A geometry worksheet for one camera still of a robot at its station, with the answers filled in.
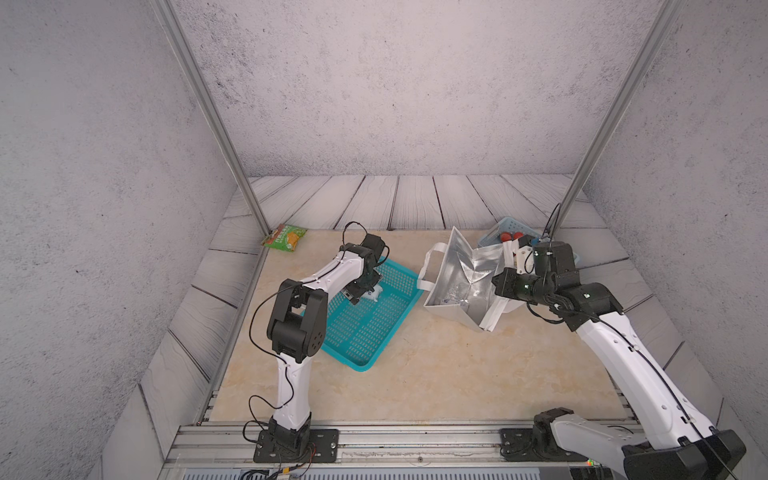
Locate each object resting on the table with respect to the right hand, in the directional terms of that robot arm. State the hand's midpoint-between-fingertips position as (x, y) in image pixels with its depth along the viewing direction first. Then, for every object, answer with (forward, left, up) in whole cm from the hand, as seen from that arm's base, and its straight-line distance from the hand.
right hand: (493, 277), depth 74 cm
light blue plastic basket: (+39, -21, -21) cm, 49 cm away
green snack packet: (+35, +67, -21) cm, 78 cm away
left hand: (+11, +31, -21) cm, 39 cm away
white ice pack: (+10, +32, -23) cm, 40 cm away
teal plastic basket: (-2, +36, -27) cm, 45 cm away
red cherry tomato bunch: (+38, -19, -26) cm, 50 cm away
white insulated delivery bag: (+12, +2, -24) cm, 27 cm away
